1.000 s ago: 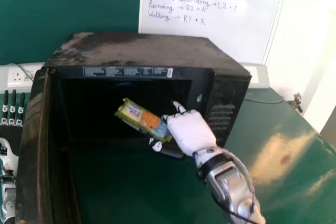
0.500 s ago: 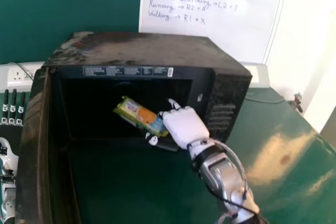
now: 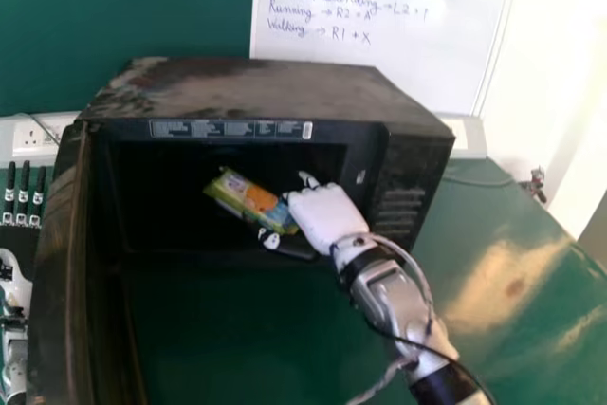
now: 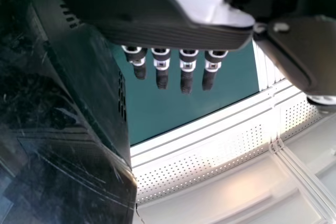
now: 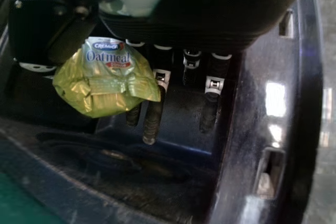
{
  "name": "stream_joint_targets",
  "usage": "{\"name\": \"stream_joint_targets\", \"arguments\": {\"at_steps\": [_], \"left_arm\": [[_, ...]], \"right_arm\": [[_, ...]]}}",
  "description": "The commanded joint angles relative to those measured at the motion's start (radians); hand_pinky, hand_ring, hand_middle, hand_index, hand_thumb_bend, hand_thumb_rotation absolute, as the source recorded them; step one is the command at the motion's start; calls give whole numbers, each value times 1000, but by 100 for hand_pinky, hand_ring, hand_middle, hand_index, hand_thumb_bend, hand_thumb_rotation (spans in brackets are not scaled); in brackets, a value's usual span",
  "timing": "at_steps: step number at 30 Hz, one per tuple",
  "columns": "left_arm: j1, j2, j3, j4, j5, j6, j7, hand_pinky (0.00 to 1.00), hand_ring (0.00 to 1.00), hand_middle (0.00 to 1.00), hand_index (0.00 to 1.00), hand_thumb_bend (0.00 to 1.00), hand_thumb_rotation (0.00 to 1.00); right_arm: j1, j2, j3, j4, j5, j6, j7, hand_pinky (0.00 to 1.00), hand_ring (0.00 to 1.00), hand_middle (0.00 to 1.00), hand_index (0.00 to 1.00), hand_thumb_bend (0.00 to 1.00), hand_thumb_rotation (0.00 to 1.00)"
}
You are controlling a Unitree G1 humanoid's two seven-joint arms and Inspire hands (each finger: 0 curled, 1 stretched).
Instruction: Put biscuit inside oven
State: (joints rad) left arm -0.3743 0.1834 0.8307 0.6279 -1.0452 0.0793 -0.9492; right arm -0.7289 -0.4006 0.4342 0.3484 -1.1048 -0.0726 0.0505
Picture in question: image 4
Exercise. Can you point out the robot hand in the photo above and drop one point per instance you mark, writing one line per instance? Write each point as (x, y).
(168, 11)

